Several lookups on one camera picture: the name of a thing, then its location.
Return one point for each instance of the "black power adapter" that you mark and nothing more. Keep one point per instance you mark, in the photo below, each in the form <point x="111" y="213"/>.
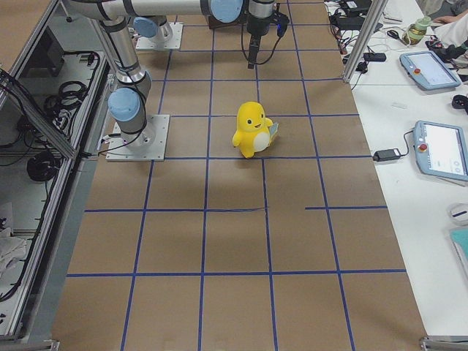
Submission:
<point x="385" y="155"/>

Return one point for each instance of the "white computer mouse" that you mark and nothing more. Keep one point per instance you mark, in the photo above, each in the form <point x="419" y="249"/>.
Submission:
<point x="457" y="212"/>

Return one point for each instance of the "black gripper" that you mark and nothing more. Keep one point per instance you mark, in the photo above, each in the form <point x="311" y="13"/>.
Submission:
<point x="257" y="24"/>

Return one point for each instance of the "blue teach pendant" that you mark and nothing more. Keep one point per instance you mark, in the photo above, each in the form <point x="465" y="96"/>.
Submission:
<point x="428" y="71"/>
<point x="441" y="150"/>

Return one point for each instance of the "far blue teach pendant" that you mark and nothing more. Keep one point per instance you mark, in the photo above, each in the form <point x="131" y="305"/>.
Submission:
<point x="428" y="71"/>

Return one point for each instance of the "aluminium frame post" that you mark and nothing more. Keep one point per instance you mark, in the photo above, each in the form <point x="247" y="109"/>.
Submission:
<point x="375" y="11"/>

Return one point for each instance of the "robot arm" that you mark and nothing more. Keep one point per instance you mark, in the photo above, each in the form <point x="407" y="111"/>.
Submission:
<point x="235" y="12"/>
<point x="127" y="104"/>

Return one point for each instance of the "near blue teach pendant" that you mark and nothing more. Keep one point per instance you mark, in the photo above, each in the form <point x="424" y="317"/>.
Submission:
<point x="441" y="150"/>

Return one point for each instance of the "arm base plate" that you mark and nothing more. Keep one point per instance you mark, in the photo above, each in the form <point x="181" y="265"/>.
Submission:
<point x="152" y="37"/>
<point x="150" y="145"/>

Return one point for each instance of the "green water bottle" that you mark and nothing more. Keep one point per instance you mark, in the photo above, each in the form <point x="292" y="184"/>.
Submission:
<point x="417" y="31"/>

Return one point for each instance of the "yellow dinosaur plush toy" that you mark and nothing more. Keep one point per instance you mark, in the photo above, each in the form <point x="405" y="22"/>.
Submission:
<point x="254" y="130"/>

